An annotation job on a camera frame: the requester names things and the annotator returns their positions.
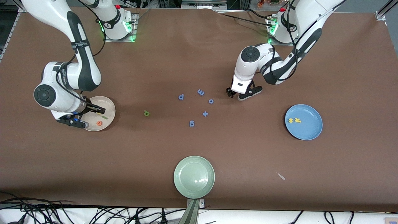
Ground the blue round plate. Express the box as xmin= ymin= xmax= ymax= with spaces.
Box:
xmin=285 ymin=104 xmax=323 ymax=141

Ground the pale green round plate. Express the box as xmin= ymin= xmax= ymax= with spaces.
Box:
xmin=174 ymin=156 xmax=215 ymax=199

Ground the grey metal box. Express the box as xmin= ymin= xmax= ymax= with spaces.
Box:
xmin=181 ymin=0 xmax=228 ymax=9

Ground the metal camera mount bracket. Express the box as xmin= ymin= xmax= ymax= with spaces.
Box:
xmin=177 ymin=198 xmax=206 ymax=224

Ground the black cable behind table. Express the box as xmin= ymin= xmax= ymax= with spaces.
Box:
xmin=215 ymin=12 xmax=275 ymax=28

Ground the brown table cover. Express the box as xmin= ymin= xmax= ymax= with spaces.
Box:
xmin=0 ymin=6 xmax=398 ymax=212

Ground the tangled black cable bundle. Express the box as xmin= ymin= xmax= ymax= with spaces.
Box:
xmin=0 ymin=191 xmax=184 ymax=224

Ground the aluminium table edge rail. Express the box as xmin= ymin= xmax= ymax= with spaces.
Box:
xmin=0 ymin=9 xmax=26 ymax=63

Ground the aluminium frame profile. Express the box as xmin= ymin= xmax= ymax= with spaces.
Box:
xmin=375 ymin=0 xmax=398 ymax=21

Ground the beige round plate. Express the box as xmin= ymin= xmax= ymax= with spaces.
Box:
xmin=81 ymin=96 xmax=116 ymax=132

